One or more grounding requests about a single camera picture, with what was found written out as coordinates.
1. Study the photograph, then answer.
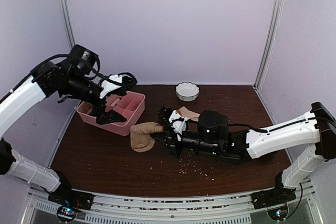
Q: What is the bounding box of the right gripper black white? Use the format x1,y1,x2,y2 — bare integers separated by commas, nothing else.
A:
150,126,220,159

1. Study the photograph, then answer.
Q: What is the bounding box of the plain beige sock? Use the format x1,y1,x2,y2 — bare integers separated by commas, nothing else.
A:
130,122,163,153

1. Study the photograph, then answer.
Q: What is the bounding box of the striped beige brown sock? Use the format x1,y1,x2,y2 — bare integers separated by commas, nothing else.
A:
176,106,200,123

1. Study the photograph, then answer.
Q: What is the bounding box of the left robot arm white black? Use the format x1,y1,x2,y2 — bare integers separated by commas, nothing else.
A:
1,45,138,205

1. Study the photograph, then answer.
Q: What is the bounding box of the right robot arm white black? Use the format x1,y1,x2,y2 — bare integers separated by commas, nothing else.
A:
151,102,335,204

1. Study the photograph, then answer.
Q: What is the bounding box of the pink divided organizer tray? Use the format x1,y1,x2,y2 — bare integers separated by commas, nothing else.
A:
76,91,145,136

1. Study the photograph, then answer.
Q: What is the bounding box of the white scalloped ceramic bowl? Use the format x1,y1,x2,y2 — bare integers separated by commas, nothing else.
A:
175,82,200,102

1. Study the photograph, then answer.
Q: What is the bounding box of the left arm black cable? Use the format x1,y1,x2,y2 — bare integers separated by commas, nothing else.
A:
10,53,139,93

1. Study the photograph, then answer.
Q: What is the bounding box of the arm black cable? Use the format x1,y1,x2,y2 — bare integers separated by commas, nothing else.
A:
225,123,268,133
10,53,139,93

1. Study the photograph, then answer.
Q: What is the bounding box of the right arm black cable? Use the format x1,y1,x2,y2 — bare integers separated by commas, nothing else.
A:
225,123,268,133

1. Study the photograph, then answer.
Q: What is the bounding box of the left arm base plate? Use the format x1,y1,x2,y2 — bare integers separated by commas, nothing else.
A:
46,183,94,210

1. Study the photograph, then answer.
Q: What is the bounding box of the aluminium front table rail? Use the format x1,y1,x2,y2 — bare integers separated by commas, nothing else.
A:
19,180,325,223

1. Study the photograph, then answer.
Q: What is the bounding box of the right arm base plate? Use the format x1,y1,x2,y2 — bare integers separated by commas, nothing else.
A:
250,188,296,209

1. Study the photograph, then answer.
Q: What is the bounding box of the left aluminium corner post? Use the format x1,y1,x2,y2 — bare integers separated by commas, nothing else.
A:
60,0,76,48

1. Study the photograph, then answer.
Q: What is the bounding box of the aluminium corner post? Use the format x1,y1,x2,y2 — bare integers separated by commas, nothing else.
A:
254,0,283,92
60,0,76,48

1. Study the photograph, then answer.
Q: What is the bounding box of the right aluminium corner post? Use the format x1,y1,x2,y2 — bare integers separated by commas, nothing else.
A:
254,0,283,92

